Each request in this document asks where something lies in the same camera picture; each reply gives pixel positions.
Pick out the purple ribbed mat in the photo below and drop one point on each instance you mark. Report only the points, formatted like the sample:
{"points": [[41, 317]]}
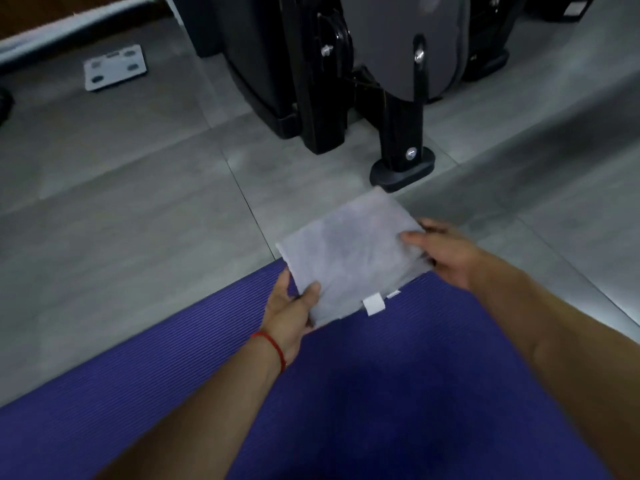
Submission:
{"points": [[400, 394]]}

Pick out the person's right hand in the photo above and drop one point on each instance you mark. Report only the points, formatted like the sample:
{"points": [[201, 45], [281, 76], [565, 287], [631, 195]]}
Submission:
{"points": [[450, 254]]}

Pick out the person's left hand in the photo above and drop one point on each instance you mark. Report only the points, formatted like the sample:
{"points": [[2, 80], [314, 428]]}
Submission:
{"points": [[290, 319]]}

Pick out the black weight stack machine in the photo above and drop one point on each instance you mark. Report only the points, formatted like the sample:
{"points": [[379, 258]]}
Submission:
{"points": [[310, 69]]}

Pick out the white bathroom scale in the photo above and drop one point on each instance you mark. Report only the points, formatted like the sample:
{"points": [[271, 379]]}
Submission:
{"points": [[115, 67]]}

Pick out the white wall pipe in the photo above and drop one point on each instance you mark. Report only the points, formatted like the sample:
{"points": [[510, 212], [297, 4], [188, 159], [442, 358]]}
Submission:
{"points": [[75, 29]]}

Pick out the person's right forearm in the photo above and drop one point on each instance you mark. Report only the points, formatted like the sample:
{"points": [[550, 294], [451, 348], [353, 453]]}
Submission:
{"points": [[565, 344]]}

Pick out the person's left forearm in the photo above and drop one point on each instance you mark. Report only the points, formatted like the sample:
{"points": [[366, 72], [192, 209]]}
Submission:
{"points": [[210, 419]]}

